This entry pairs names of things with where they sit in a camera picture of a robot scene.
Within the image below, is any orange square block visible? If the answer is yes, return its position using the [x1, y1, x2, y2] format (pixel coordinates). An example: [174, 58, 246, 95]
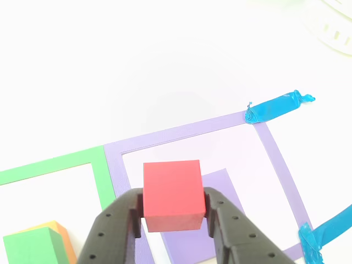
[20, 220, 78, 264]

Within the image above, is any small red cube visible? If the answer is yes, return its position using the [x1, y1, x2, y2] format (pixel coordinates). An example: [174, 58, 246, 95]
[142, 159, 207, 233]

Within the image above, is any green cube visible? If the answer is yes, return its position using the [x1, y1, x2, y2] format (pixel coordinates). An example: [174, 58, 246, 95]
[2, 227, 67, 264]

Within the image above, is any purple square block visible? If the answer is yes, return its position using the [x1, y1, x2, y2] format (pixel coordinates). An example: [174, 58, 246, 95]
[161, 168, 246, 264]

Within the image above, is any blue tape strip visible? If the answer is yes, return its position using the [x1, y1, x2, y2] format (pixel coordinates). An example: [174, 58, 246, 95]
[298, 203, 352, 264]
[244, 89, 316, 126]

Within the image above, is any white ribbed appliance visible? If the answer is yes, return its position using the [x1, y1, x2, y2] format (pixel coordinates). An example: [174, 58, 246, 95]
[302, 0, 352, 58]

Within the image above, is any green square frame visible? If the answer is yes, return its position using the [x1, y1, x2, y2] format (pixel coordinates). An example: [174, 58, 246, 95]
[0, 145, 118, 212]

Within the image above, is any purple square frame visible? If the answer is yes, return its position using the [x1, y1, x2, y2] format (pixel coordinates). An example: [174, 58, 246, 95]
[103, 109, 314, 264]

